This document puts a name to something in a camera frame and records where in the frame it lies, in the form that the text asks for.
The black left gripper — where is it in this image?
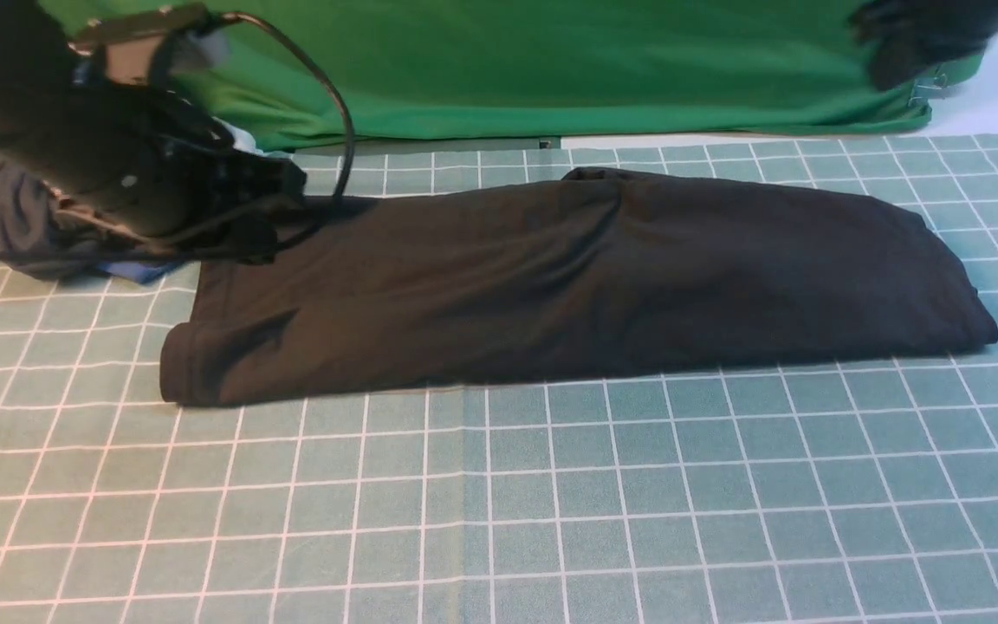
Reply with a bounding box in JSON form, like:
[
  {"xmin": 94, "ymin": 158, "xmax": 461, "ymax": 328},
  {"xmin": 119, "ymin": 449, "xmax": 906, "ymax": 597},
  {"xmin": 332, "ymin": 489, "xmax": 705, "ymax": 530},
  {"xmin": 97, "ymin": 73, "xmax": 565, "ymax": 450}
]
[{"xmin": 40, "ymin": 82, "xmax": 306, "ymax": 265}]

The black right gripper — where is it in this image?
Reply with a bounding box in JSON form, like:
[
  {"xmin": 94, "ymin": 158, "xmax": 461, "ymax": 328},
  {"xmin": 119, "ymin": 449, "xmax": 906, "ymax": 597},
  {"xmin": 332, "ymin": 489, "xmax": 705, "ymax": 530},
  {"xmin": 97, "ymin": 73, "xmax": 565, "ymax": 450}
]
[{"xmin": 847, "ymin": 1, "xmax": 998, "ymax": 92}]

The dark gray long-sleeve shirt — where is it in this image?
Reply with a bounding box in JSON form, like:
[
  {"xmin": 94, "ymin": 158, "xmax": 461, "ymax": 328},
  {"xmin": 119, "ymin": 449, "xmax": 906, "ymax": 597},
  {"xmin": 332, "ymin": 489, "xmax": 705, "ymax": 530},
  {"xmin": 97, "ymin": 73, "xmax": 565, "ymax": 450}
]
[{"xmin": 159, "ymin": 167, "xmax": 998, "ymax": 407}]

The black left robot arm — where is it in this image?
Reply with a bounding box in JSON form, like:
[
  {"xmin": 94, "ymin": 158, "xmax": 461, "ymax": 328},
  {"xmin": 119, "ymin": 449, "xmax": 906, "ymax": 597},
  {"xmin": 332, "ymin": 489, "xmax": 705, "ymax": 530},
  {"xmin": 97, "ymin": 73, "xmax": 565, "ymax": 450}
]
[{"xmin": 0, "ymin": 1, "xmax": 305, "ymax": 264}]

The white crumpled shirt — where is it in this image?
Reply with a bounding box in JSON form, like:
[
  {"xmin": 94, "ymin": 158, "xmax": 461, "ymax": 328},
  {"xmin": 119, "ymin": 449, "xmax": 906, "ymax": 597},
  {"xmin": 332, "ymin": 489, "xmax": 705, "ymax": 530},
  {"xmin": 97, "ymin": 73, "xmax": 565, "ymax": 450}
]
[{"xmin": 218, "ymin": 120, "xmax": 265, "ymax": 157}]

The metal binder clip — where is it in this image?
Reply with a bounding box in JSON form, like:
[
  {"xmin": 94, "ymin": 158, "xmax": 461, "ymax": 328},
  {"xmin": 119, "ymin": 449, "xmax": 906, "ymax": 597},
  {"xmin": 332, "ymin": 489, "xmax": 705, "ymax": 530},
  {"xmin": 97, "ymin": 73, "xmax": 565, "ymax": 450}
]
[{"xmin": 907, "ymin": 74, "xmax": 950, "ymax": 109}]

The green backdrop cloth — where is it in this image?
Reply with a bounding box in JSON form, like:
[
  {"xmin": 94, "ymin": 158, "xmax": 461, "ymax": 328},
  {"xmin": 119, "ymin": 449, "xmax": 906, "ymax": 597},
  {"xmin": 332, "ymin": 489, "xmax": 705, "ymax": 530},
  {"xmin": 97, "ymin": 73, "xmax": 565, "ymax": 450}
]
[{"xmin": 209, "ymin": 1, "xmax": 932, "ymax": 140}]

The dark navy crumpled garment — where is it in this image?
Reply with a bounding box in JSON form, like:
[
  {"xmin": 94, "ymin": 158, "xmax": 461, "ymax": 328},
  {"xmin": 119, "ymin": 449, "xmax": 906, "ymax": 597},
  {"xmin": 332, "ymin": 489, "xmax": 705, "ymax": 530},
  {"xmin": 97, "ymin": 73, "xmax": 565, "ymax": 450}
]
[{"xmin": 0, "ymin": 155, "xmax": 183, "ymax": 284}]

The green checkered table cloth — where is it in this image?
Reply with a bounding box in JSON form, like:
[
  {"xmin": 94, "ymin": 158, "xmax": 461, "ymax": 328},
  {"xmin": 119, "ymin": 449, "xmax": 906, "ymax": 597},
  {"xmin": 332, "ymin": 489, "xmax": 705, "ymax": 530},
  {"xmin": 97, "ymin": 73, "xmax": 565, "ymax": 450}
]
[{"xmin": 0, "ymin": 135, "xmax": 998, "ymax": 623}]

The black left camera cable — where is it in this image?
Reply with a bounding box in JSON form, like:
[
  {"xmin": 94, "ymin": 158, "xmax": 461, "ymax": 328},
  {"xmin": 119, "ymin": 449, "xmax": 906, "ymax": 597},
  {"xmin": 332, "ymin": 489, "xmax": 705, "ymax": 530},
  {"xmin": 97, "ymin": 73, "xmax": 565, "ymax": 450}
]
[{"xmin": 0, "ymin": 10, "xmax": 356, "ymax": 265}]

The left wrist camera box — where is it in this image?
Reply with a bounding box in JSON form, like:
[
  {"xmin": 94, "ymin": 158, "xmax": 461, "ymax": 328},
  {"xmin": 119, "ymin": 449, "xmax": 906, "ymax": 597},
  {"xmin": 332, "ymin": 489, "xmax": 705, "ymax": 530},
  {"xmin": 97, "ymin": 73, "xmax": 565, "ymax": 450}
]
[{"xmin": 70, "ymin": 3, "xmax": 230, "ymax": 88}]

